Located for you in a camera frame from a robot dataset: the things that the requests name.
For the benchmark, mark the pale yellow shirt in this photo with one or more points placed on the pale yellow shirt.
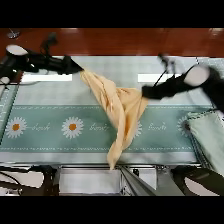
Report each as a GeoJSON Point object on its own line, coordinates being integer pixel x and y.
{"type": "Point", "coordinates": [121, 106]}

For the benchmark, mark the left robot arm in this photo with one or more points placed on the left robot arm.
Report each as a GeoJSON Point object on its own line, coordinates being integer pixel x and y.
{"type": "Point", "coordinates": [50, 63]}

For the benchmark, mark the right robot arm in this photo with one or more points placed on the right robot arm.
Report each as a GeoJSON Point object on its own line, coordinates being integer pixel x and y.
{"type": "Point", "coordinates": [176, 84]}

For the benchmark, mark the silver frame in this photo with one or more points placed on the silver frame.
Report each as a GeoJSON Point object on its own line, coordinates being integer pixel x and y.
{"type": "Point", "coordinates": [137, 186]}

